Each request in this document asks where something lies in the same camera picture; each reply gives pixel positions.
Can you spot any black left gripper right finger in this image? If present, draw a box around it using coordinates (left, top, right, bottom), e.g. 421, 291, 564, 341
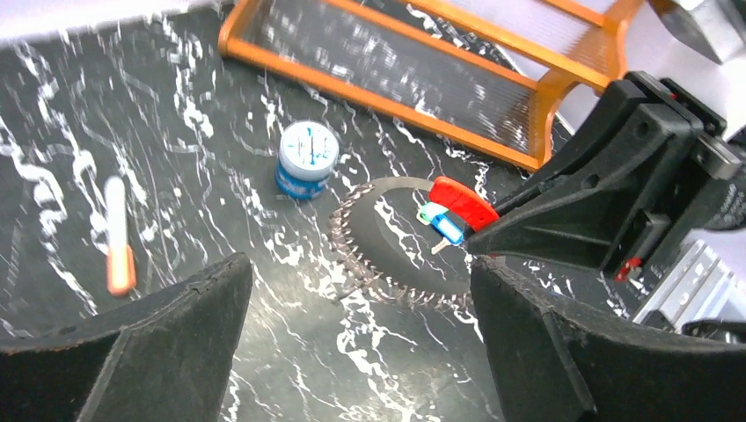
471, 258, 745, 421

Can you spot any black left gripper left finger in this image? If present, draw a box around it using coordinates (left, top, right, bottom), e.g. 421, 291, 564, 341
1, 252, 252, 421

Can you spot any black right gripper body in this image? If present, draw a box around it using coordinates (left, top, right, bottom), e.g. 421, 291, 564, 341
604, 71, 745, 281

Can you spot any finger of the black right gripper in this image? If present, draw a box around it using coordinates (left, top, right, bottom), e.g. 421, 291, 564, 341
465, 78, 704, 272

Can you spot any blue tagged key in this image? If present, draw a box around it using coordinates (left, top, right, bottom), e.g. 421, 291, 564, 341
430, 214, 464, 254

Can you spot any green tagged key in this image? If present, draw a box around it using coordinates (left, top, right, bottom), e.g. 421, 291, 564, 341
416, 202, 449, 225

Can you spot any red handled spiked keyring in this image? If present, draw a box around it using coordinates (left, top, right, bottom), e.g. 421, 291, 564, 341
329, 177, 472, 309

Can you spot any white orange marker pen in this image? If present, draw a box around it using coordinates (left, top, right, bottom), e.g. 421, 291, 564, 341
104, 176, 136, 296

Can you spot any orange wooden shelf rack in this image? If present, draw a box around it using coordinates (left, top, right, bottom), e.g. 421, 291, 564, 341
218, 1, 641, 171

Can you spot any small blue white jar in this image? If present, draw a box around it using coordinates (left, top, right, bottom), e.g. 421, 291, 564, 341
275, 120, 340, 200

